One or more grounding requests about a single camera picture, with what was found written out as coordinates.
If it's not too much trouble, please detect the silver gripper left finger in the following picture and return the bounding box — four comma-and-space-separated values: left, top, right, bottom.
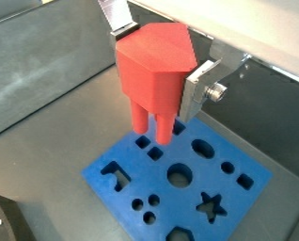
97, 0, 139, 40

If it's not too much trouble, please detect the blue shape sorter board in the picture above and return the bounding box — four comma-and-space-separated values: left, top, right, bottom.
81, 120, 271, 241

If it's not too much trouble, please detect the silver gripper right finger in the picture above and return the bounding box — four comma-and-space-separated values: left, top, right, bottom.
179, 40, 249, 122

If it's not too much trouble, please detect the black object at corner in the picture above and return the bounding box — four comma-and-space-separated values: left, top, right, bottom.
0, 196, 36, 241

